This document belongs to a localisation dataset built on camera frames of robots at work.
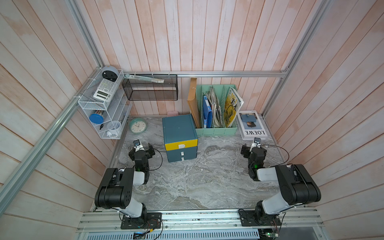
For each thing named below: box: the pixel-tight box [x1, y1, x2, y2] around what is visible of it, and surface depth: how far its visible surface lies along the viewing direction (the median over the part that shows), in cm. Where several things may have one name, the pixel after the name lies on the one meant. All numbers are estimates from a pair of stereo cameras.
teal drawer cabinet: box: [162, 114, 199, 163], surface depth 84 cm
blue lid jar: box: [89, 113, 104, 124], surface depth 78 cm
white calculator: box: [93, 78, 118, 103], surface depth 79 cm
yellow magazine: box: [223, 86, 245, 128], surface depth 103 cm
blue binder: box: [202, 95, 213, 128], surface depth 100 cm
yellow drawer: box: [164, 139, 199, 151], surface depth 81 cm
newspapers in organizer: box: [207, 86, 224, 128], surface depth 102 cm
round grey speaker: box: [101, 65, 119, 82], surface depth 83 cm
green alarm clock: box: [129, 117, 148, 135], surface depth 106 cm
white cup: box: [106, 120, 122, 138], surface depth 93 cm
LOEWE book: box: [237, 110, 268, 141], surface depth 112 cm
